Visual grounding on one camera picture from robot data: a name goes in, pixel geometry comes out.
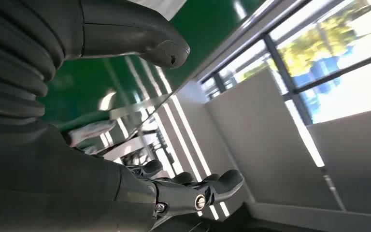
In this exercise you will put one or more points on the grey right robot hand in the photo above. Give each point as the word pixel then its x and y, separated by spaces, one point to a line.
pixel 60 185

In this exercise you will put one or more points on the white ceiling light strip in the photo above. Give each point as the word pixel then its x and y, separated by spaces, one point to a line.
pixel 179 137
pixel 188 128

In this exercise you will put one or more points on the dark framed window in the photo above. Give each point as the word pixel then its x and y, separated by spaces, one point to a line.
pixel 348 99

